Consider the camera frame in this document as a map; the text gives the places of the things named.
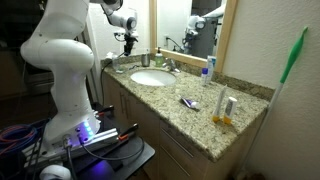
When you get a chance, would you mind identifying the white bottle orange cap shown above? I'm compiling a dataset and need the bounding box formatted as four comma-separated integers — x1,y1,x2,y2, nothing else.
222,96,238,125

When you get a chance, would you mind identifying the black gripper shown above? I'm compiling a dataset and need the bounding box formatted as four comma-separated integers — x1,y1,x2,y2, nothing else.
123,33,139,57

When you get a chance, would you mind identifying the white oval sink basin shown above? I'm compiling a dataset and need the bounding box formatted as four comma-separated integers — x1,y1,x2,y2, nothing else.
129,68,178,88

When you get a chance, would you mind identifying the silver metal cup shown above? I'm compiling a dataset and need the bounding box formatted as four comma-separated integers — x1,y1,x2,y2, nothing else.
140,53,151,68

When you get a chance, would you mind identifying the black orange clamp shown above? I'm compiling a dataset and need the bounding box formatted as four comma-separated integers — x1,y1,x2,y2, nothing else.
95,104,115,118
118,123,139,142

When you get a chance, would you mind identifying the green handled mop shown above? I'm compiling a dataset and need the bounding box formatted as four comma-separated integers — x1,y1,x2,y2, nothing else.
233,26,309,180

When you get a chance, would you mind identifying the wood framed mirror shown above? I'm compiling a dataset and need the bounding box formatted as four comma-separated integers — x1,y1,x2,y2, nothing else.
148,0,238,73

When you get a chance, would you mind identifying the chrome sink faucet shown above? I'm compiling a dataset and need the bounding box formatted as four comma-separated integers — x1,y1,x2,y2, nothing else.
163,57,181,74

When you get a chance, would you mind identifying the tall white blue tube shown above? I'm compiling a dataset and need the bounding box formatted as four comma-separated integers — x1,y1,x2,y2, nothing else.
206,55,217,84

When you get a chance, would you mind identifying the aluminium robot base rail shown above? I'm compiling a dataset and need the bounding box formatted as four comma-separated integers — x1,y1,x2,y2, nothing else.
23,128,120,168

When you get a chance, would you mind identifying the black power cable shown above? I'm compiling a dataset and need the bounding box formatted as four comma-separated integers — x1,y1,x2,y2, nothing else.
99,49,129,105

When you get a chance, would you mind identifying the white round device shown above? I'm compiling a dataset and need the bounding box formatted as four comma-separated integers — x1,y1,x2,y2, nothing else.
39,164,73,180

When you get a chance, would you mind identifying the green soap pump bottle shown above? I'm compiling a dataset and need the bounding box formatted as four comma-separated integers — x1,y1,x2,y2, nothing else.
154,46,165,68

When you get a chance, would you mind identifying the blue red cable bundle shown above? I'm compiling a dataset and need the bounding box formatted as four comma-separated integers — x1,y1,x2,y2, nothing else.
0,119,49,158

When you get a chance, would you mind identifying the wooden vanity cabinet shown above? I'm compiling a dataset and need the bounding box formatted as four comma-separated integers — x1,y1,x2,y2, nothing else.
101,71,268,180

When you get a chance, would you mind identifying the purple toothpaste tube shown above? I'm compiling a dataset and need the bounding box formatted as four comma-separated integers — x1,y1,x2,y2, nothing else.
180,96,201,111

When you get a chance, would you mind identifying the small white blue-capped bottle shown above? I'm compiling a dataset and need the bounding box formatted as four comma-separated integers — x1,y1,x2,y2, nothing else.
200,67,209,87

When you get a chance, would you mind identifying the white lotion tube orange cap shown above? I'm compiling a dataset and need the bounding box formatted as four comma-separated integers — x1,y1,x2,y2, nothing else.
212,84,228,123

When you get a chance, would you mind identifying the black robot cart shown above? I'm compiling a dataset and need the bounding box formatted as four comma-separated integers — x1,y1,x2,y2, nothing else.
66,114,156,180

